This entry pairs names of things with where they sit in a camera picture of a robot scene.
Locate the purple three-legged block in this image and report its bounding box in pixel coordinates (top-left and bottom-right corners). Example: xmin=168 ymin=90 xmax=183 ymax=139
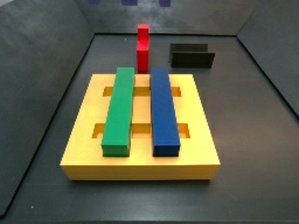
xmin=88 ymin=0 xmax=172 ymax=7

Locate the yellow slotted board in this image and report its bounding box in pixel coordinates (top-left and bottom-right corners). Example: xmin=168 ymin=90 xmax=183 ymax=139
xmin=60 ymin=74 xmax=220 ymax=180

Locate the blue bar block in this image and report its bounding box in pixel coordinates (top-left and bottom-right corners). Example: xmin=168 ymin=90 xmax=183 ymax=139
xmin=150 ymin=67 xmax=182 ymax=157

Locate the green bar block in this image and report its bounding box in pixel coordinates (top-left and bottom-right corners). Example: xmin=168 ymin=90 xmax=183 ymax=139
xmin=100 ymin=67 xmax=135 ymax=158

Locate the red stepped block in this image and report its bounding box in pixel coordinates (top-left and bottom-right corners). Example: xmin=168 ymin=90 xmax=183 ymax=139
xmin=136 ymin=24 xmax=150 ymax=73

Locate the black angled bracket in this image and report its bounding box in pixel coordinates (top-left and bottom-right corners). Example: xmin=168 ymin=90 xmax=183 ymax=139
xmin=170 ymin=44 xmax=215 ymax=68

